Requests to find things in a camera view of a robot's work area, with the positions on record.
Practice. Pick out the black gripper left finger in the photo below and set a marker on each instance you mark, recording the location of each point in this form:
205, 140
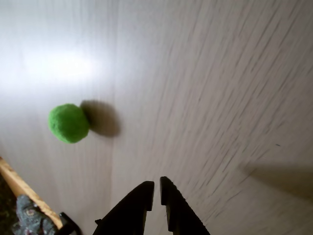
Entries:
132, 210

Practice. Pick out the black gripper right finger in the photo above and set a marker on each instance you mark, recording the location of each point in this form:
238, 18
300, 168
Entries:
178, 210

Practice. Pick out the black curved bracket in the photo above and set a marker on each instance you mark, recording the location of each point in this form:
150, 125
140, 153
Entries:
71, 224

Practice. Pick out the grey patterned fabric item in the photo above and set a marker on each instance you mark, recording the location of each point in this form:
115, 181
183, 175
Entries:
29, 218

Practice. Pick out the green pompom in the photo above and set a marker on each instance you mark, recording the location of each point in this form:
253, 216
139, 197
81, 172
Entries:
68, 123

